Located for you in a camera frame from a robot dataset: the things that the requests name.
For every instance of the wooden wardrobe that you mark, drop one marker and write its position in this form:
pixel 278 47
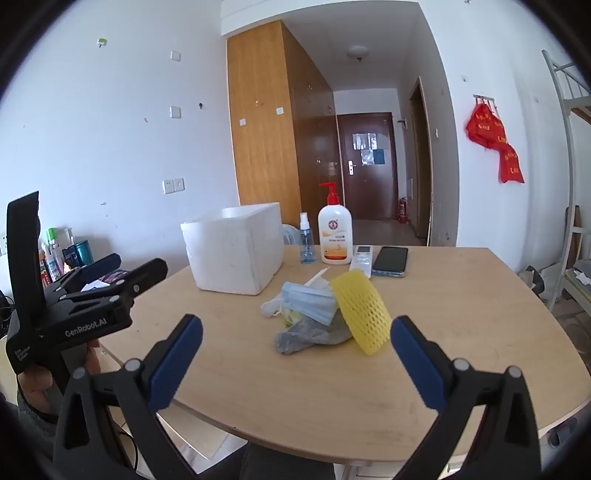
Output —
pixel 263 138

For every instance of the brown side door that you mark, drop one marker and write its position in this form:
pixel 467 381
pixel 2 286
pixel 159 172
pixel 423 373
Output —
pixel 420 161

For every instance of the person's left forearm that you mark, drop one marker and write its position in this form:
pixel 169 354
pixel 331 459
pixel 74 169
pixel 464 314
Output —
pixel 32 424

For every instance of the blue face mask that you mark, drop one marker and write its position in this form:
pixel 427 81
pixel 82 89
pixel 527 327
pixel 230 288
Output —
pixel 307 302

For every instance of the white door papers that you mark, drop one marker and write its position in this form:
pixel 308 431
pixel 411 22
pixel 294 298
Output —
pixel 362 143

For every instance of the white foam box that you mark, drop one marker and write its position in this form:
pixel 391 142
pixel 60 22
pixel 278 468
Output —
pixel 231 258

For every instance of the teal canister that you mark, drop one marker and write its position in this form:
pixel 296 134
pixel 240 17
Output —
pixel 84 253

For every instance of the patterned cloth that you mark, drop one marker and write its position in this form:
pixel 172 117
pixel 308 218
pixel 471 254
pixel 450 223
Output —
pixel 113 277

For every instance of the white wall switch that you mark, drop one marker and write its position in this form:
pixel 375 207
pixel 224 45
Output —
pixel 175 112
pixel 175 55

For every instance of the brown wooden board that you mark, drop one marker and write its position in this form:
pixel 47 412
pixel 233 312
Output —
pixel 575 230

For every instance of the blue door paper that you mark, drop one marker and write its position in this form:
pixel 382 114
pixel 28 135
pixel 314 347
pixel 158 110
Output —
pixel 378 158

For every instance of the person's left hand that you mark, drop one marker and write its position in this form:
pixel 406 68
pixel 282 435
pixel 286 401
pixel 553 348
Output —
pixel 34 385

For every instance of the cluster of toiletry bottles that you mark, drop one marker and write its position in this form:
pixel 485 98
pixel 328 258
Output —
pixel 53 258

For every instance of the white remote control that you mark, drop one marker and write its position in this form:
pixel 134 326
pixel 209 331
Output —
pixel 361 261

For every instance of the metal wall hook rack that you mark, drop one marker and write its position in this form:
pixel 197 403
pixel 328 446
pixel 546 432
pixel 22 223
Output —
pixel 482 97

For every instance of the red hanging bag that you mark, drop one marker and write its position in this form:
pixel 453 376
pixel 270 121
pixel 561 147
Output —
pixel 510 166
pixel 482 124

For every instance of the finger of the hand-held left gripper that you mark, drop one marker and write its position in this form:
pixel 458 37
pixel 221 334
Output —
pixel 147 272
pixel 108 261

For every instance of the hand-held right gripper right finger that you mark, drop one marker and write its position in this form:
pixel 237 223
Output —
pixel 415 360

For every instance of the yellow foam fruit net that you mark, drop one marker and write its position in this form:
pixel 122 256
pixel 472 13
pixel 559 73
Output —
pixel 364 314

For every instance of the person's dark trousers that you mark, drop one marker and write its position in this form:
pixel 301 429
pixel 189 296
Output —
pixel 286 464

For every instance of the brown entrance door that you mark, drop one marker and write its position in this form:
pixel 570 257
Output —
pixel 369 194

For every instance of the green tissue pack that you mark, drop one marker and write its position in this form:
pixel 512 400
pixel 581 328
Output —
pixel 292 318

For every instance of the white foam sheet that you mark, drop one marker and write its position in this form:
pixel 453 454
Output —
pixel 318 278

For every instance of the double wall socket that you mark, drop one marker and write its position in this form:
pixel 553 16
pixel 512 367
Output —
pixel 173 186

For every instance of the red fire extinguisher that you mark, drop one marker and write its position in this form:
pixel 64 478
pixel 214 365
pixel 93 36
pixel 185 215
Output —
pixel 403 212

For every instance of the white lotion pump bottle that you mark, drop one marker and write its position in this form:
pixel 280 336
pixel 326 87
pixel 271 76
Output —
pixel 335 235

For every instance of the dark wall fixture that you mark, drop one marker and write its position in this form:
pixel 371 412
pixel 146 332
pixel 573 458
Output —
pixel 400 121

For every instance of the grey sock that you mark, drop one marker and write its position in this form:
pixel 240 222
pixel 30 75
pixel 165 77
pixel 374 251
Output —
pixel 314 334

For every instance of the metal bunk bed frame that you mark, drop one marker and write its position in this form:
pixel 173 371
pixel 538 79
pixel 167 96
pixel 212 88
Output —
pixel 584 113

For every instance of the round ceiling lamp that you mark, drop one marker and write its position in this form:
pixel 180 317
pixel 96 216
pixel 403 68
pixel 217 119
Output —
pixel 358 50

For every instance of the black smartphone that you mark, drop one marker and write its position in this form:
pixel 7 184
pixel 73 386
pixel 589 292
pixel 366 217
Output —
pixel 390 261

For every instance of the blue spray bottle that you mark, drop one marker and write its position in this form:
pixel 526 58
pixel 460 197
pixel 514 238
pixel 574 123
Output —
pixel 307 249

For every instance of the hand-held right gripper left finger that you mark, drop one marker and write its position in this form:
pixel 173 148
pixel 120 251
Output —
pixel 178 364

